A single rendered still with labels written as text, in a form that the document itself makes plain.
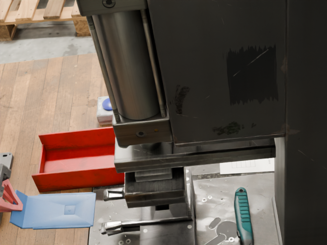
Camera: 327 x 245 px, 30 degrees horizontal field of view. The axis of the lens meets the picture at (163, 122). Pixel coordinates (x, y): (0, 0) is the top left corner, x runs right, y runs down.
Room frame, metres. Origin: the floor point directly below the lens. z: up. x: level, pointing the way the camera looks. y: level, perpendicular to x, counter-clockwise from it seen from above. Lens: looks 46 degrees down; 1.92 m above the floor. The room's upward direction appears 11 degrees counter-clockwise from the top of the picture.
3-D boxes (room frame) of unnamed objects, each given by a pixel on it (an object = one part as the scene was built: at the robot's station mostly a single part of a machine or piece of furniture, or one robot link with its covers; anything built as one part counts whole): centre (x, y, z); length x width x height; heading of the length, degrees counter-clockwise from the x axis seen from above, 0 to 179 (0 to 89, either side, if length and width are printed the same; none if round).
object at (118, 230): (0.67, 0.12, 0.98); 0.07 x 0.02 x 0.01; 83
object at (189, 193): (0.69, -0.02, 0.98); 0.07 x 0.01 x 0.03; 173
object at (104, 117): (1.06, 0.11, 0.90); 0.07 x 0.07 x 0.06; 83
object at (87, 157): (0.90, 0.16, 0.93); 0.25 x 0.12 x 0.06; 83
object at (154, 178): (0.69, -0.04, 1.22); 0.26 x 0.18 x 0.30; 83
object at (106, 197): (0.75, 0.11, 0.98); 0.07 x 0.02 x 0.01; 83
